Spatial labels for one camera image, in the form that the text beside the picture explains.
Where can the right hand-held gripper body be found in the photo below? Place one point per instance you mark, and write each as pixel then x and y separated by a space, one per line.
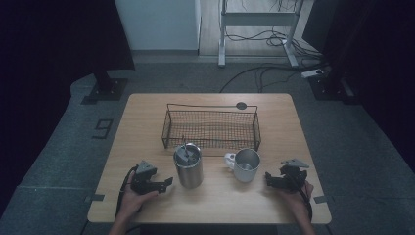
pixel 292 178

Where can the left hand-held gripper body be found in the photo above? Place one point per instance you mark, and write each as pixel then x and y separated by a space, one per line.
pixel 145 182

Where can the steel tumbler with lid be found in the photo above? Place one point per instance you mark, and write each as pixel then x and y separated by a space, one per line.
pixel 188 169

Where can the metal straw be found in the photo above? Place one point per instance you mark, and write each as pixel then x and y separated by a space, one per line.
pixel 185 147

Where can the person's left hand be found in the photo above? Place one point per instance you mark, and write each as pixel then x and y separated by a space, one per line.
pixel 133 200

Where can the person's right hand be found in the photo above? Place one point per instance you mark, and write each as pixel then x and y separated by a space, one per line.
pixel 295 199

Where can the grey tape piece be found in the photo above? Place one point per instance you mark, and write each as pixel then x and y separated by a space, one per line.
pixel 95 197
pixel 320 199

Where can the black stand base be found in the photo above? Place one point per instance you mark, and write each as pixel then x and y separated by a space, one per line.
pixel 331 88
pixel 106 89

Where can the white power strip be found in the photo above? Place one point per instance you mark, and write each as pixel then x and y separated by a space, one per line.
pixel 312 73

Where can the dark curtain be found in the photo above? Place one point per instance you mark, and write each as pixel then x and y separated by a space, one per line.
pixel 49 49
pixel 375 49

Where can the white cabinet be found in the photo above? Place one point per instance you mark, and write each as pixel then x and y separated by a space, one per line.
pixel 160 24

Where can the white desk frame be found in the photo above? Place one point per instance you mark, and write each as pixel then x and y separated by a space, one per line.
pixel 257 19

